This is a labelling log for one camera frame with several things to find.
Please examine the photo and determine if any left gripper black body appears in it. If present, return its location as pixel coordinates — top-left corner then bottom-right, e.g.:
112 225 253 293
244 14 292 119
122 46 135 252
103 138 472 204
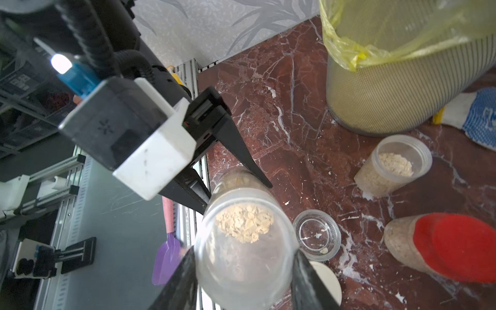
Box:
177 86 231 176

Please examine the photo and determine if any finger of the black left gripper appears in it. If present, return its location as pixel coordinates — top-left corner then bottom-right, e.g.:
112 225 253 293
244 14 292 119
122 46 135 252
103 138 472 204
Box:
159 167 211 214
212 116 273 189

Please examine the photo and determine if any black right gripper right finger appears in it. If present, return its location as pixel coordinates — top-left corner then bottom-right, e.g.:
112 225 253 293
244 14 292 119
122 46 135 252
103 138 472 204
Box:
291 250 340 310

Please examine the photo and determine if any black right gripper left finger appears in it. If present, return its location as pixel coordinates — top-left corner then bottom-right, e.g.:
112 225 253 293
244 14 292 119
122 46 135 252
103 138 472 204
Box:
149 247 198 310

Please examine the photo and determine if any clear oatmeal jar small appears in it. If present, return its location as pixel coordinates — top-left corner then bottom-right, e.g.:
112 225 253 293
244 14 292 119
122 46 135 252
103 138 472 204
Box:
194 167 298 309

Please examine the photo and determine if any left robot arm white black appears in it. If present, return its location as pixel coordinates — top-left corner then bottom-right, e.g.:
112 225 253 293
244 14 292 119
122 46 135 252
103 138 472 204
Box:
1 1 271 213

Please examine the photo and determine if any red lid oatmeal jar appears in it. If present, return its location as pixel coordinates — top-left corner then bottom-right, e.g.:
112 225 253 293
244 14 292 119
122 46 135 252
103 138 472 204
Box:
384 213 495 283

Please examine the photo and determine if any open clear oatmeal jar tall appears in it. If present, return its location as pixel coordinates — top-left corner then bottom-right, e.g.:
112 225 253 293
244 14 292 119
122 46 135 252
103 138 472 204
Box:
354 135 433 198

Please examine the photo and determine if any mesh trash bin yellow bag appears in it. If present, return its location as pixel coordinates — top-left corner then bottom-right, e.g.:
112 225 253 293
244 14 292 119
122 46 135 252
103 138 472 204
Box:
320 1 495 136

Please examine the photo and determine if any blue dotted work glove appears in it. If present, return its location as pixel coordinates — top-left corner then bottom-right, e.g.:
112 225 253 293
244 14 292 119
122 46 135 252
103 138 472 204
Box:
432 87 495 151

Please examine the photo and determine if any purple scoop pink handle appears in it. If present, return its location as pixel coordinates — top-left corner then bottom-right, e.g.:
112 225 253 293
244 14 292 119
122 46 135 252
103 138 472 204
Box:
152 197 182 285

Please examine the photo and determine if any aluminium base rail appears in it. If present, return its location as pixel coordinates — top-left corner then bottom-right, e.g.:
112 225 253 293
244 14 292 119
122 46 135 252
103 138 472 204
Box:
34 57 218 310

